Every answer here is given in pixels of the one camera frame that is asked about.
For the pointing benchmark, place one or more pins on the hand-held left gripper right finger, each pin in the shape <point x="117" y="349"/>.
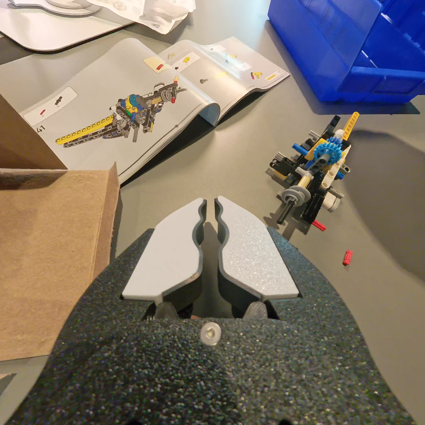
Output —
<point x="252" y="259"/>

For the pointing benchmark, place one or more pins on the white flat board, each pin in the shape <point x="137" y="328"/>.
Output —
<point x="113" y="5"/>

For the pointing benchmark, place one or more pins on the small red lego pin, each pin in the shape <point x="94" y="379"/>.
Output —
<point x="347" y="257"/>

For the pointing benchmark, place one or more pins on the open lego instruction booklet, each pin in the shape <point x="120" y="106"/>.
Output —
<point x="126" y="73"/>

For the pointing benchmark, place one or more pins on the brown cardboard box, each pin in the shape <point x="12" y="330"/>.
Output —
<point x="49" y="249"/>

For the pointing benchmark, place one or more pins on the blue plastic parts bin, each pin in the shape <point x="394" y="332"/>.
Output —
<point x="315" y="43"/>

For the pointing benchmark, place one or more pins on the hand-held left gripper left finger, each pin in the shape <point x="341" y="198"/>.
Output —
<point x="166" y="259"/>

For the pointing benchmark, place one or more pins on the partly built lego model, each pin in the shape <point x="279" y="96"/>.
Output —
<point x="323" y="154"/>

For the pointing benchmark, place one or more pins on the white round stand base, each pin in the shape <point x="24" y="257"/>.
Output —
<point x="73" y="8"/>

